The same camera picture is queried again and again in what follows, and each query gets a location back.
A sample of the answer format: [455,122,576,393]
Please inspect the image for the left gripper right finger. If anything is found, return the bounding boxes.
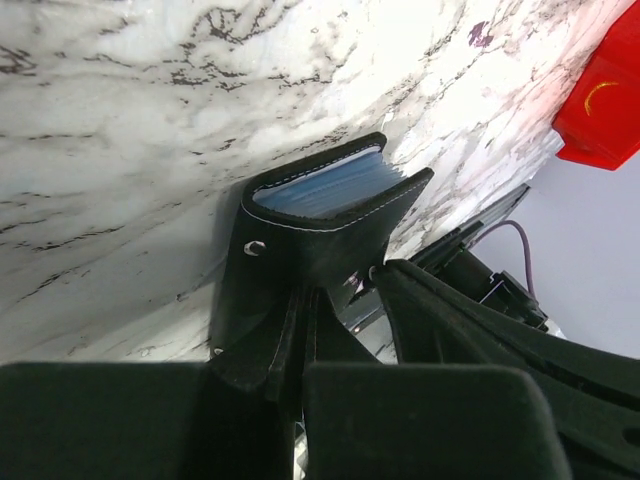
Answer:
[304,363,573,479]

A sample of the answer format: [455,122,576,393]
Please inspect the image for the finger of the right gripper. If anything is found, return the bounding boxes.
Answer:
[371,260,639,450]

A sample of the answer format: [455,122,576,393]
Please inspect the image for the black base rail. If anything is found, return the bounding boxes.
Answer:
[338,277,386,335]

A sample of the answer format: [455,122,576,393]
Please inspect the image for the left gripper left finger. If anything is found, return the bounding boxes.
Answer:
[1,363,293,479]

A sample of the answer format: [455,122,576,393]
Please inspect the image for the black card holder wallet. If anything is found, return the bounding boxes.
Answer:
[207,132,434,404]

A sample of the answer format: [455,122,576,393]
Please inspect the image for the red plastic bin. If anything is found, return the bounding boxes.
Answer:
[552,1,639,171]

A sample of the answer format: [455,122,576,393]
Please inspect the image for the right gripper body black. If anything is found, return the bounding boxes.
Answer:
[439,248,548,332]

